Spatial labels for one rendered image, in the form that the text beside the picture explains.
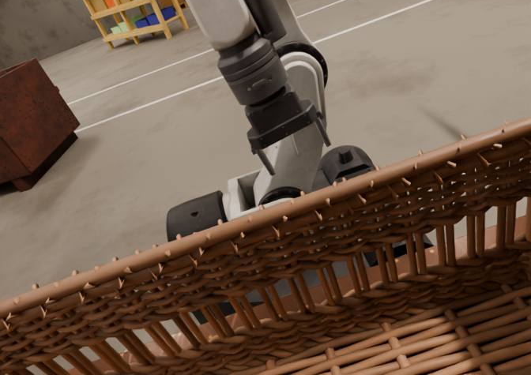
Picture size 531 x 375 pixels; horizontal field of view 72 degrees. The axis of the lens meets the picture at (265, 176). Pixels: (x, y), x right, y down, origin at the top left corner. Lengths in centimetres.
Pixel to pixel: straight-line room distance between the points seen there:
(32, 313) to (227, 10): 39
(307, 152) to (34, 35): 1081
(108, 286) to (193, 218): 71
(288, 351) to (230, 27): 38
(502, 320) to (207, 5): 44
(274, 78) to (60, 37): 1077
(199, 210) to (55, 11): 1033
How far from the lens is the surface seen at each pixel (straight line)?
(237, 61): 53
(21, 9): 1142
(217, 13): 51
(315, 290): 38
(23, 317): 31
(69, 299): 28
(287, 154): 87
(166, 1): 934
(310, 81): 76
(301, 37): 78
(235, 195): 96
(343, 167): 116
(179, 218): 98
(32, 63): 318
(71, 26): 1108
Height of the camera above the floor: 87
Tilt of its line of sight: 32 degrees down
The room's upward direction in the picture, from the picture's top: 22 degrees counter-clockwise
